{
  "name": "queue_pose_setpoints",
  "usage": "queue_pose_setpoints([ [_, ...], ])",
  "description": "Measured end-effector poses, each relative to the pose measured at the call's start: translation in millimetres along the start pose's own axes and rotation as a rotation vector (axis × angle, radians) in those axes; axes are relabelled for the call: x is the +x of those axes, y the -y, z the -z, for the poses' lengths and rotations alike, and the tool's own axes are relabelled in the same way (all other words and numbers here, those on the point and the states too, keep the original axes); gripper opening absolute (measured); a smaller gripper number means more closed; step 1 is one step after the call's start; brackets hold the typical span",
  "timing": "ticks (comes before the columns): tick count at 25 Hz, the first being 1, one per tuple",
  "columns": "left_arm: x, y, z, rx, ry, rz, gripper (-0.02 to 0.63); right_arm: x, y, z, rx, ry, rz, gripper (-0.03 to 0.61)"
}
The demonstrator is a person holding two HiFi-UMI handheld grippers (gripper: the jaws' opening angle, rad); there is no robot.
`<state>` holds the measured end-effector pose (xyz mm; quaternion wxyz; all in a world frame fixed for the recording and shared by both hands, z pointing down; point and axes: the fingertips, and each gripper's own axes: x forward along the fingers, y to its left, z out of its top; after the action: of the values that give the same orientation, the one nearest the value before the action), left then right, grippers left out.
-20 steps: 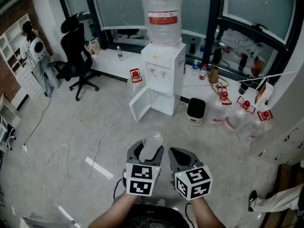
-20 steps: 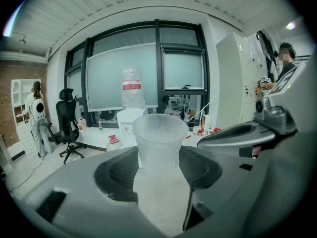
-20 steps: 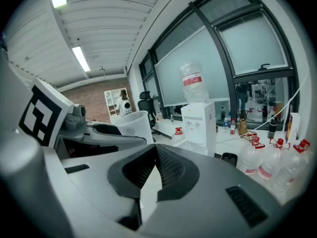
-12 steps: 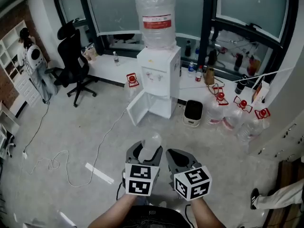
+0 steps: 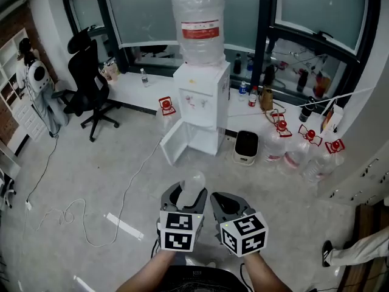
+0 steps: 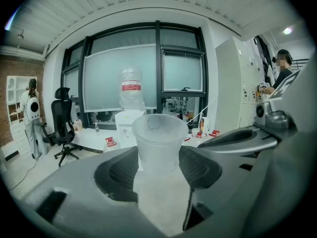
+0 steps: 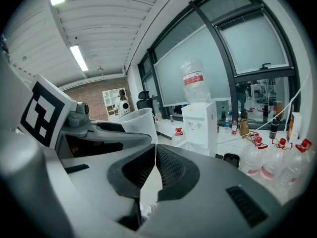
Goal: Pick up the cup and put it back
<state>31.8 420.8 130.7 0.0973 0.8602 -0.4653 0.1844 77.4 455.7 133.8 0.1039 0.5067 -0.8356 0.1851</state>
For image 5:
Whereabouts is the clear plastic cup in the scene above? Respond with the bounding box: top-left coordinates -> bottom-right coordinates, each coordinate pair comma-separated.
178,169 -> 207,210

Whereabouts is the person's left forearm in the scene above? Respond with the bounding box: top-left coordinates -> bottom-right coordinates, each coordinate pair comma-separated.
117,249 -> 177,292

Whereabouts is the person's right forearm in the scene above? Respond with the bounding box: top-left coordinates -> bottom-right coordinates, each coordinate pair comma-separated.
243,252 -> 292,292

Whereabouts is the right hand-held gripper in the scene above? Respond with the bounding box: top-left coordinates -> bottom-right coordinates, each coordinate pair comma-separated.
210,192 -> 269,258

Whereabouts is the white bin with black lid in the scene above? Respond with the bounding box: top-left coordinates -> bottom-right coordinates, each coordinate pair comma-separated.
232,130 -> 260,167

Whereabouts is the white water dispenser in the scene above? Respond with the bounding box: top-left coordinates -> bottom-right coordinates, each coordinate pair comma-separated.
173,60 -> 231,157

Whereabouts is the red-label plastic bottle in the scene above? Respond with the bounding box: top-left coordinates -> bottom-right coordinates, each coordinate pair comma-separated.
247,86 -> 258,108

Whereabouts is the white thin string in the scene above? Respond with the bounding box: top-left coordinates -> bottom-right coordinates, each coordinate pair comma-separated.
297,86 -> 374,108

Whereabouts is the black window frame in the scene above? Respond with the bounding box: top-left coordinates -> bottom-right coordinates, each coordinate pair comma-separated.
59,0 -> 382,109

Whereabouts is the white colourful-print paper bag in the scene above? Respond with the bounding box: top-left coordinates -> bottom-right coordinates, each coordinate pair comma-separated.
319,99 -> 346,135

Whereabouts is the person's black shirt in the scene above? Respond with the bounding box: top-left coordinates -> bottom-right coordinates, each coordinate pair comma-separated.
165,265 -> 253,292

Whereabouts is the black office chair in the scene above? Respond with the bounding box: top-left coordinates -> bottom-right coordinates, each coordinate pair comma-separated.
51,26 -> 122,142

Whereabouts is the white floor cable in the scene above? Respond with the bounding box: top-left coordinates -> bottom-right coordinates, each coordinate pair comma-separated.
36,137 -> 165,248

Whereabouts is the large plastic-wrapped water bottle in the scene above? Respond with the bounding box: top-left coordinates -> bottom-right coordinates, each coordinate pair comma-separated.
171,0 -> 226,66

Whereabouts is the black thermos bottle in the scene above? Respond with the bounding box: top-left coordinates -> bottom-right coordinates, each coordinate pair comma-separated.
298,96 -> 317,123

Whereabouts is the pink printed bag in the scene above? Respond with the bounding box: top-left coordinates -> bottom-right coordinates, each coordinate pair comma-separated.
106,62 -> 120,82

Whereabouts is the white window ledge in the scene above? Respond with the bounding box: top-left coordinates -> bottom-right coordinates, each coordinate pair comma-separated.
106,71 -> 347,133

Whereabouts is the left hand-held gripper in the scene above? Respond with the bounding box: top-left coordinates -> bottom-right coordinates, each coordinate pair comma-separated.
156,181 -> 208,252

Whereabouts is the brown wooden bench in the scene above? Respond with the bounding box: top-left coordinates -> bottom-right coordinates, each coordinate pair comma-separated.
337,198 -> 389,292

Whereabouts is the brown paper bag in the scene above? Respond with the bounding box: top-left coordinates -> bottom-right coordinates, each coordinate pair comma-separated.
259,85 -> 287,125

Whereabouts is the black floor cable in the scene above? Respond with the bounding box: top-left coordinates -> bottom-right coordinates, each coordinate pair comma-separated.
26,131 -> 60,203

